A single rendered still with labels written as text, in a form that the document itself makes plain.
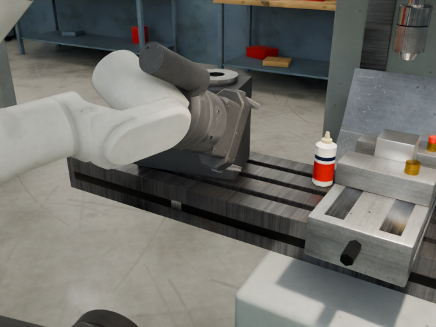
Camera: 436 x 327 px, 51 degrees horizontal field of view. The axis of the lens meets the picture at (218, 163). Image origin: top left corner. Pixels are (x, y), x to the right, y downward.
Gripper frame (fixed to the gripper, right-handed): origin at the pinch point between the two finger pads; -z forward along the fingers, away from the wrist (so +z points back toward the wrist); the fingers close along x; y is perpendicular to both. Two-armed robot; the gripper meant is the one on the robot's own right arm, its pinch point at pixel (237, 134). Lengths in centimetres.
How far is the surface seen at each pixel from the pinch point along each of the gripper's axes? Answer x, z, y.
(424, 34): 22.1, -8.4, -21.1
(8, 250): -83, -80, 152
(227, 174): -7.9, -16.8, 9.3
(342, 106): 16, -52, 3
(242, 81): 10.8, -15.0, 11.1
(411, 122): 15, -49, -15
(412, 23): 22.8, -6.5, -19.3
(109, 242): -67, -110, 117
